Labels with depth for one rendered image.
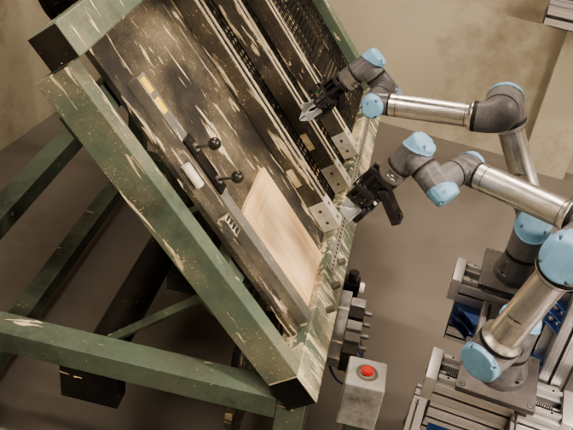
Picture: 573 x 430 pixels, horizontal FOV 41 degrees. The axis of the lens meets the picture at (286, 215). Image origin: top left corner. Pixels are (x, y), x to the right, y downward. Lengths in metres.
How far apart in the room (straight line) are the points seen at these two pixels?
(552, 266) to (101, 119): 1.14
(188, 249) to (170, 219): 0.10
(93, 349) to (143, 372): 0.18
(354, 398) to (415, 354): 1.51
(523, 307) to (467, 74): 3.69
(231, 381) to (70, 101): 1.01
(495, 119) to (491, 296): 0.63
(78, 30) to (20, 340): 1.09
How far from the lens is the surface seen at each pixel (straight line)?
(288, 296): 2.46
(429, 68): 5.53
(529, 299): 1.93
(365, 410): 2.39
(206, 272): 2.14
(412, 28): 5.46
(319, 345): 2.50
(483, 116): 2.42
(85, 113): 2.00
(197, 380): 2.45
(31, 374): 3.57
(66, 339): 2.57
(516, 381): 2.31
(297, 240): 2.68
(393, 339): 3.87
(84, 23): 2.01
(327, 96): 2.66
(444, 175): 1.99
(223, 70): 2.69
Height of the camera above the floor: 2.60
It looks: 35 degrees down
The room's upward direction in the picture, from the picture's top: 9 degrees clockwise
